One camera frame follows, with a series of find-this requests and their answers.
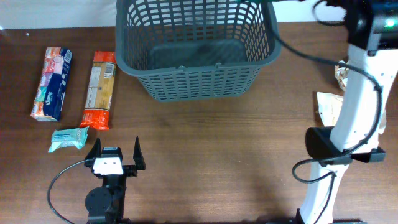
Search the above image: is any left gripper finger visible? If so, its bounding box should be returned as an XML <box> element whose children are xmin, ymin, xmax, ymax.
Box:
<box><xmin>133</xmin><ymin>136</ymin><xmax>146</xmax><ymax>170</ymax></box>
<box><xmin>84</xmin><ymin>138</ymin><xmax>101</xmax><ymax>167</ymax></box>

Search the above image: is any orange pasta package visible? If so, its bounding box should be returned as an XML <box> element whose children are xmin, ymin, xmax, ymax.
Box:
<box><xmin>80</xmin><ymin>51</ymin><xmax>117</xmax><ymax>130</ymax></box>

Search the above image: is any beige paper pouch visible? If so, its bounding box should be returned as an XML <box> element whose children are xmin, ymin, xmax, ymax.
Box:
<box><xmin>316</xmin><ymin>91</ymin><xmax>387</xmax><ymax>134</ymax></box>

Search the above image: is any beige chocolate snack bag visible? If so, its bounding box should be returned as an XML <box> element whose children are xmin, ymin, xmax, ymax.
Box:
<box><xmin>335</xmin><ymin>65</ymin><xmax>349</xmax><ymax>91</ymax></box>

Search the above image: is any green Nescafe coffee bag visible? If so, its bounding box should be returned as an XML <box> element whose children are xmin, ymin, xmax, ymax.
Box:
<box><xmin>236</xmin><ymin>0</ymin><xmax>303</xmax><ymax>4</ymax></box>

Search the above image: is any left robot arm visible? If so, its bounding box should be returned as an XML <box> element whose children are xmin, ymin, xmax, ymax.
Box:
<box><xmin>84</xmin><ymin>138</ymin><xmax>146</xmax><ymax>224</ymax></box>

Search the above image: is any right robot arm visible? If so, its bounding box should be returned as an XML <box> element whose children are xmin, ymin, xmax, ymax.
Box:
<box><xmin>294</xmin><ymin>1</ymin><xmax>397</xmax><ymax>223</ymax></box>

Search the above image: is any teal wet wipes pack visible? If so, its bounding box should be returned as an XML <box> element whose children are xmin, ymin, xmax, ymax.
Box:
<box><xmin>48</xmin><ymin>127</ymin><xmax>89</xmax><ymax>153</ymax></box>

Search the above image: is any blue Kleenex tissue pack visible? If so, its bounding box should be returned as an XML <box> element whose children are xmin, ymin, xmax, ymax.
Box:
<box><xmin>30</xmin><ymin>47</ymin><xmax>73</xmax><ymax>121</ymax></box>

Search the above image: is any grey plastic basket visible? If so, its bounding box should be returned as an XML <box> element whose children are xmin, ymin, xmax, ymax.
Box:
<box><xmin>116</xmin><ymin>0</ymin><xmax>281</xmax><ymax>102</ymax></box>

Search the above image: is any left black cable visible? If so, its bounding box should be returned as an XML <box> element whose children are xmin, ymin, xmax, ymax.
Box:
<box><xmin>47</xmin><ymin>157</ymin><xmax>95</xmax><ymax>224</ymax></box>

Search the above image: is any black cable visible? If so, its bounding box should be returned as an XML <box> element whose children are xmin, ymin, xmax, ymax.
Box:
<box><xmin>270</xmin><ymin>0</ymin><xmax>384</xmax><ymax>224</ymax></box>
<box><xmin>47</xmin><ymin>157</ymin><xmax>95</xmax><ymax>224</ymax></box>

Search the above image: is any right black cable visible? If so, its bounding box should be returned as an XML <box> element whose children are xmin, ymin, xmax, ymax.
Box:
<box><xmin>270</xmin><ymin>0</ymin><xmax>384</xmax><ymax>224</ymax></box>

